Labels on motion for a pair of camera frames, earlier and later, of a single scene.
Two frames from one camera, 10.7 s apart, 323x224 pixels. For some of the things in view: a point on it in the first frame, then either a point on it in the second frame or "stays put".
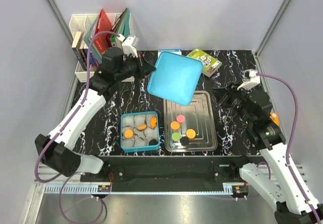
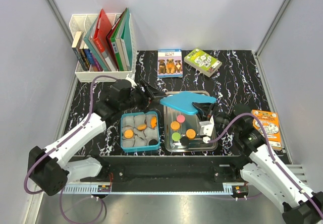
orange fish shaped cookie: (153, 122) stays put
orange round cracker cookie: (191, 133) stays put
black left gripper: (145, 68) -> (150, 94)
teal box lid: (176, 77) -> (182, 102)
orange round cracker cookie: (174, 125) stays put
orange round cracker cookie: (142, 127) stays put
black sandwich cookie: (152, 142) stays put
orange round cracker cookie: (128, 133) stays put
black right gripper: (224, 93) -> (204, 110)
